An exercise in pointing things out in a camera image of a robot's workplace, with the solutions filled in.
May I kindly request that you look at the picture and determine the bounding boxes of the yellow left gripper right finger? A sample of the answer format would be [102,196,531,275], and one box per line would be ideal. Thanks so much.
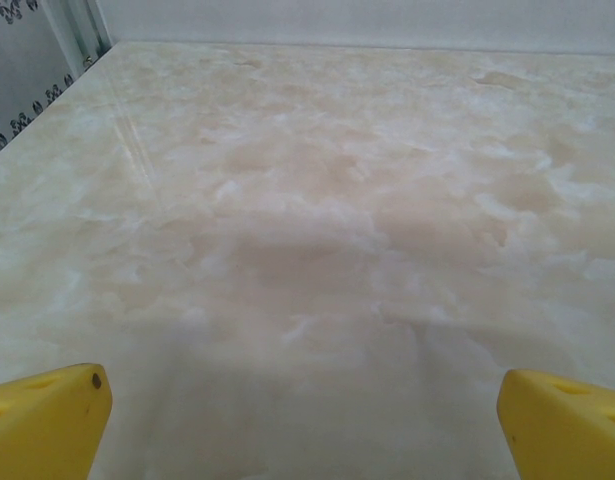
[500,368,615,480]

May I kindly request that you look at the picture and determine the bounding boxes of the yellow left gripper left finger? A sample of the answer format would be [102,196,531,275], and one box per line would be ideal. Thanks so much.
[0,362,114,480]

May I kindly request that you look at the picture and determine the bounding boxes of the aluminium left corner post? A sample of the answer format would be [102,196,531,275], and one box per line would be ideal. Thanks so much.
[45,0,114,84]

